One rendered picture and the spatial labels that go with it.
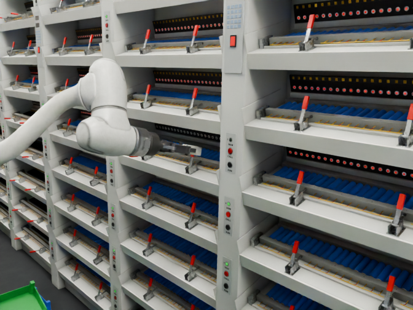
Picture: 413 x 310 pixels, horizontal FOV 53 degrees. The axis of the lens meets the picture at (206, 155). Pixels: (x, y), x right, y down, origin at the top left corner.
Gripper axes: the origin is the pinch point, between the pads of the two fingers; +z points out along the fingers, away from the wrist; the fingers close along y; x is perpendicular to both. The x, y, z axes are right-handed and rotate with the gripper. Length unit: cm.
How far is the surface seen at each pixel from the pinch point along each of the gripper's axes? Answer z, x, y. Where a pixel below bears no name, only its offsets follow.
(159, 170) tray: 0.3, -10.3, -15.9
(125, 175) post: 5.1, -17.6, -44.7
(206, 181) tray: -0.3, -8.8, 10.2
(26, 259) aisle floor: 21, -99, -167
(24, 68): 5, 28, -185
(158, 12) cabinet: 5, 53, -42
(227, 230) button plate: 2.6, -22.3, 20.2
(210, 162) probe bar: 5.2, -3.1, 4.9
